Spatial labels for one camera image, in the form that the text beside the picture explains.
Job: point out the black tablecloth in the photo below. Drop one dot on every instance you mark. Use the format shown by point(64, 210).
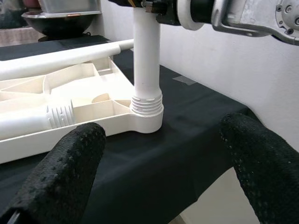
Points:
point(140, 175)

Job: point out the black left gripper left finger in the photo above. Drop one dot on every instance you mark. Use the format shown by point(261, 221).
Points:
point(58, 182)

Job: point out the white plastic table leg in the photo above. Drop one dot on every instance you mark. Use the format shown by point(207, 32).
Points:
point(127, 44)
point(58, 63)
point(147, 58)
point(23, 116)

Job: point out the grey tape patch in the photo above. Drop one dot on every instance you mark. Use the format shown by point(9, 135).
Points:
point(184, 80)

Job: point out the black wok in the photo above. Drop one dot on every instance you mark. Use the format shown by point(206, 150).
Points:
point(58, 24)

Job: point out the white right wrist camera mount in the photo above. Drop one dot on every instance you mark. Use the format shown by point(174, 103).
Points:
point(184, 14)

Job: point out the white plastic children table top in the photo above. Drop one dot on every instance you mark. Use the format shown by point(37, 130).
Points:
point(121, 124)

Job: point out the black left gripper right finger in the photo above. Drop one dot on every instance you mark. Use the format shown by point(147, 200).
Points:
point(268, 175)

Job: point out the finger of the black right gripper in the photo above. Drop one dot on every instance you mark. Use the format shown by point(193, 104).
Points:
point(121, 2)

